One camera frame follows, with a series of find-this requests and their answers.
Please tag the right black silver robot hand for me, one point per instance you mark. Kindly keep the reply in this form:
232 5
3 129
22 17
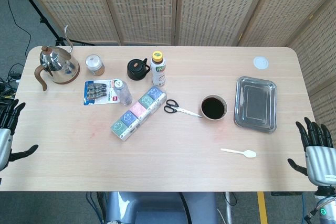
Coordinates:
320 161

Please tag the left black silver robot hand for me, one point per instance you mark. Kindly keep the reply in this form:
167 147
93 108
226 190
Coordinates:
5 140

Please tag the white plastic spoon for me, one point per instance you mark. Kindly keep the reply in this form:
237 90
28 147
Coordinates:
248 153

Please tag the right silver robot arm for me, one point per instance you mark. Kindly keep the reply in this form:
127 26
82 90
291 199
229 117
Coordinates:
325 203

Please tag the white bowl with dark liquid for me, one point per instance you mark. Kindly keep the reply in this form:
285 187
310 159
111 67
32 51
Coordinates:
214 108

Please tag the rectangular steel tray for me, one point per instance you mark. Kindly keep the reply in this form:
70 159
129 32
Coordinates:
256 104

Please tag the blue blister pack of clips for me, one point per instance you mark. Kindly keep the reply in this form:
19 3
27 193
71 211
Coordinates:
97 91

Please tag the white round disc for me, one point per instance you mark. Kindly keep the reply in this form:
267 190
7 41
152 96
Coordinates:
261 63

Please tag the clear spice jar brown contents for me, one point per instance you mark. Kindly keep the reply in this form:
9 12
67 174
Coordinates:
95 65

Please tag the clear water bottle white cap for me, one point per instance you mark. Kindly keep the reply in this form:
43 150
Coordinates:
123 93

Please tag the black tripod stand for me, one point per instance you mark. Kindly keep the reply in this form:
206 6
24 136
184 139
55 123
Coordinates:
39 16

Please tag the pack of colourful tissue packets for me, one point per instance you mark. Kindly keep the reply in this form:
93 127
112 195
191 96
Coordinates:
139 112

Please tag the black round lid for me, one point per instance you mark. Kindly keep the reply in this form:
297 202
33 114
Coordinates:
136 69

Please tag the grey robot torso base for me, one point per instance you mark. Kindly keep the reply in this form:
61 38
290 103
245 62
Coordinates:
157 208

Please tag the white drink bottle yellow cap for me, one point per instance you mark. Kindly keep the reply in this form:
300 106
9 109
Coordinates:
158 72

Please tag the woven wooden folding screen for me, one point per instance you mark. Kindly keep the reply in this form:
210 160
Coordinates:
147 6

